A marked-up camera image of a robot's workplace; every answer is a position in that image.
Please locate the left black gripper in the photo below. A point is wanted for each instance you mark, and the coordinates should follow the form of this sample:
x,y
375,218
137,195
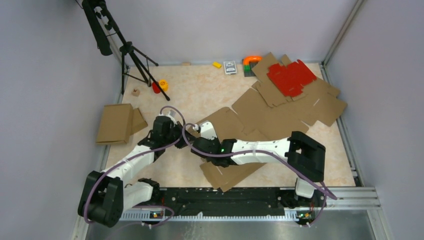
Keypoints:
x,y
177,126

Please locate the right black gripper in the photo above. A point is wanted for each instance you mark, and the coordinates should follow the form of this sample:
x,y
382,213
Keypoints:
x,y
213,139

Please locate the brown cardboard box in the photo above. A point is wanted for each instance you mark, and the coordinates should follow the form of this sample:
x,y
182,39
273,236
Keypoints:
x,y
228,127
118,123

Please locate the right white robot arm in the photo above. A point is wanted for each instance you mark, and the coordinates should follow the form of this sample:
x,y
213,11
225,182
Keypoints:
x,y
300,153

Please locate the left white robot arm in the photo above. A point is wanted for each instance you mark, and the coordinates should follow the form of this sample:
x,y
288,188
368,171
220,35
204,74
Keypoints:
x,y
109,193

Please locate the folded brown cardboard box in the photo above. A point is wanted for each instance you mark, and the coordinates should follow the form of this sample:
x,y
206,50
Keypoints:
x,y
118,123

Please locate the playing card deck box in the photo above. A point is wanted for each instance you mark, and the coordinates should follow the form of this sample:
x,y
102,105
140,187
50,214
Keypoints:
x,y
230,67

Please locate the yellow round toy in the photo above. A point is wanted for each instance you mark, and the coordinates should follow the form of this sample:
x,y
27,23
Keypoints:
x,y
164,85

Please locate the small wooden cube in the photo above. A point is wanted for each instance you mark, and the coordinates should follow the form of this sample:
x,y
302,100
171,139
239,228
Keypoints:
x,y
135,92

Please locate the large brown cardboard sheet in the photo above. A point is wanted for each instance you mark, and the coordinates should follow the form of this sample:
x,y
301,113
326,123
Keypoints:
x,y
263,107

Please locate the yellow small block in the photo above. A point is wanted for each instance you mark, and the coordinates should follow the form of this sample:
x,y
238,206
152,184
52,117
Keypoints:
x,y
217,64

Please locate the orange horseshoe toy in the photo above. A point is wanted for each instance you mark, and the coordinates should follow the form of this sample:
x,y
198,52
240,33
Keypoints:
x,y
252,58

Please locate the red flat cardboard blank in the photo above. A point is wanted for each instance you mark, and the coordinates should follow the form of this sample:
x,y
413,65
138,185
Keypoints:
x,y
290,80

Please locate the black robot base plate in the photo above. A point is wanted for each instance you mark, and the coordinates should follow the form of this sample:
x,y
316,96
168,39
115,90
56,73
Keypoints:
x,y
238,203

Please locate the grey lego base plate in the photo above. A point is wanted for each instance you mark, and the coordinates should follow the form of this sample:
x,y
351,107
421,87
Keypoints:
x,y
249,73

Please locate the black camera tripod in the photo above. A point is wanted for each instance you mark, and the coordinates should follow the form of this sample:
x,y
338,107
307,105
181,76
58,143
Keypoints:
x,y
110,40

